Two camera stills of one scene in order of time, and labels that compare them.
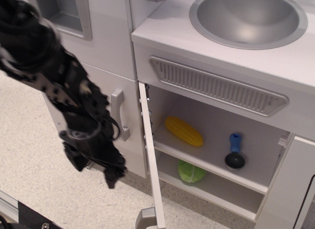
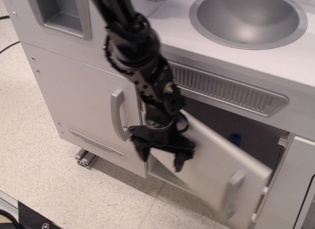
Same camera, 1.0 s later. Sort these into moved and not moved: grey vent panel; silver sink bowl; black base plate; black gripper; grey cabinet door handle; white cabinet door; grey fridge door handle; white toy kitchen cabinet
Moved: white cabinet door; grey cabinet door handle; black gripper
Not moved: grey fridge door handle; white toy kitchen cabinet; silver sink bowl; black base plate; grey vent panel
